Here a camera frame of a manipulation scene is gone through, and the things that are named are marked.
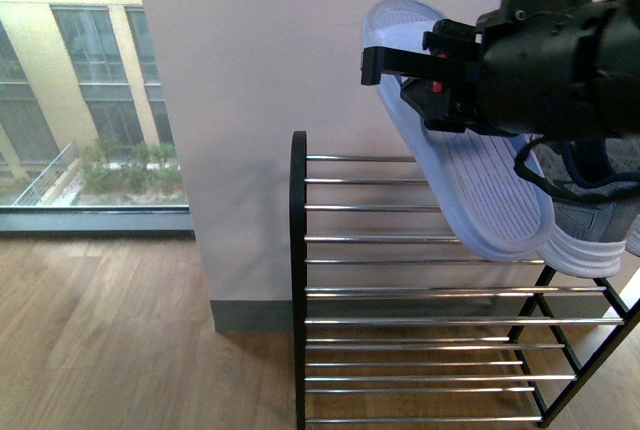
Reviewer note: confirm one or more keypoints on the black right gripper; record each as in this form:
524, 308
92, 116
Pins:
431, 68

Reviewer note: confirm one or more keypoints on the light blue slipper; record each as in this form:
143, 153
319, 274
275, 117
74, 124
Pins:
495, 213

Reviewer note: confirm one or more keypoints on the grey sneaker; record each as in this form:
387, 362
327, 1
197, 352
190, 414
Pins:
594, 185

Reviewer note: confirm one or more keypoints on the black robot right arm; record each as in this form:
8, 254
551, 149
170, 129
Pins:
564, 69

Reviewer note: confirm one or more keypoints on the black metal shoe rack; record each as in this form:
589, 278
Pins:
398, 326

